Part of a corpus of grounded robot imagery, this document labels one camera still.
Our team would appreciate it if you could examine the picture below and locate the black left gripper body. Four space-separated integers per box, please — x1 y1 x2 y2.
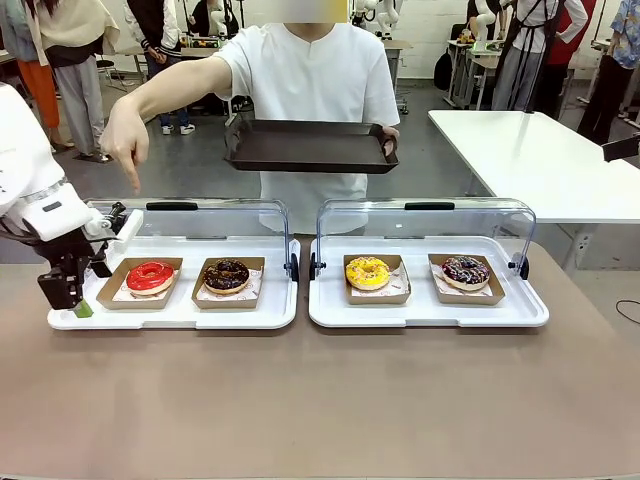
45 233 110 275

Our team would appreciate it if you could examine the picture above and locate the cardboard box of red donut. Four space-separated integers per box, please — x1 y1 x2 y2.
95 256 184 311

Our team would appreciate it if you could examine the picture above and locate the paper liner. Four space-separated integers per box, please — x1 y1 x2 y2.
199 267 265 303
430 264 494 298
349 267 411 297
112 269 179 302

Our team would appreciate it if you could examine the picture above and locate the red glazed donut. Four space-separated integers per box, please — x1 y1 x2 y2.
125 259 176 295

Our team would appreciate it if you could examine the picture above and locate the dark brown serving tray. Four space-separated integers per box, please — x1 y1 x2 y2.
223 118 400 175

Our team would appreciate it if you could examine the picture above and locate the person's right forearm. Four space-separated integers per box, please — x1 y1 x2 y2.
110 62 226 126

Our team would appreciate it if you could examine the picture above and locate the chocolate sprinkled donut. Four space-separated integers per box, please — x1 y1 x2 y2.
441 255 491 292
203 258 250 295

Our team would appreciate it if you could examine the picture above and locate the cardboard box of chocolate donut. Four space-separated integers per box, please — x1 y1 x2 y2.
191 256 267 311

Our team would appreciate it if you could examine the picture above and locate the paper liner under chocolate donut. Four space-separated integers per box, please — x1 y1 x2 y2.
199 267 265 303

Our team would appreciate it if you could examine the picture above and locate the cardboard box of purple donut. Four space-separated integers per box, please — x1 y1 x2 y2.
427 253 506 306

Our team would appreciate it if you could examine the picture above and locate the paper liner under purple donut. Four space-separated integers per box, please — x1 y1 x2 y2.
430 264 494 298

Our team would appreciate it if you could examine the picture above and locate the yellow sprinkled donut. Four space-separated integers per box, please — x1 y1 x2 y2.
344 255 391 292

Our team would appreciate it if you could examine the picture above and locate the paper liner under yellow donut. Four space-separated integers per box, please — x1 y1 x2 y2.
349 267 411 297

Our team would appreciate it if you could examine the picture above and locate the cardboard box of yellow donut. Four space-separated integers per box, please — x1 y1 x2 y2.
343 253 412 306

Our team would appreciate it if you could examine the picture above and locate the person in white shirt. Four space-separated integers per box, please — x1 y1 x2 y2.
214 22 401 236

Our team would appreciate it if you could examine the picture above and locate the person's right hand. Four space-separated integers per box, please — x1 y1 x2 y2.
99 97 152 197

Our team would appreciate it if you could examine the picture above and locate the person's left hand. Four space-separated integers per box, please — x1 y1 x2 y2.
380 124 402 158

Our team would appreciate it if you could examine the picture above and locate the white display tray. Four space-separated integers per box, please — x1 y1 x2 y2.
308 234 550 330
47 234 300 331

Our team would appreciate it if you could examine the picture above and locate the large white table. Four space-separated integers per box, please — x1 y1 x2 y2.
428 108 640 271

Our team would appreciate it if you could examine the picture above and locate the black clamp pole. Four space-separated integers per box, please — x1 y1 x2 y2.
521 0 549 116

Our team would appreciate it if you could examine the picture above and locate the bystander in blue floral shirt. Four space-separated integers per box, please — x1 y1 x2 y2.
577 0 640 146

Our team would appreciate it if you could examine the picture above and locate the bystander in red top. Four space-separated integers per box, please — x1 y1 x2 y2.
542 0 599 121

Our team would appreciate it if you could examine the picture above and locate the bystander in black apron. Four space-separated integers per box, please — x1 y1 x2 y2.
492 0 590 112

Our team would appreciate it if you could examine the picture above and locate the clear display lid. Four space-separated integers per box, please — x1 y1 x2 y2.
84 198 300 284
309 198 537 282

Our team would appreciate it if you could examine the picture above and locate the bystander in cream shawl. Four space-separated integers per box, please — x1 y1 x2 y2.
37 0 121 164

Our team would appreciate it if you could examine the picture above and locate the bystander in orange skirt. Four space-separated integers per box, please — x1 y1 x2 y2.
0 0 64 151

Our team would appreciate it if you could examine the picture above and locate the background grey work table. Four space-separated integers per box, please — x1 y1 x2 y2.
446 38 506 110

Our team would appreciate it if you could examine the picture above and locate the black backpack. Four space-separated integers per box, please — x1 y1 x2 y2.
433 48 454 93

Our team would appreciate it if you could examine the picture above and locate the bystander in dark jeans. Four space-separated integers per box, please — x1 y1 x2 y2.
124 0 197 137

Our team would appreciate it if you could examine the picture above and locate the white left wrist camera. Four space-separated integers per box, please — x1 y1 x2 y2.
84 201 145 244

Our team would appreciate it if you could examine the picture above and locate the black left arm cable sleeve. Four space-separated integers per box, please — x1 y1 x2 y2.
0 217 49 251

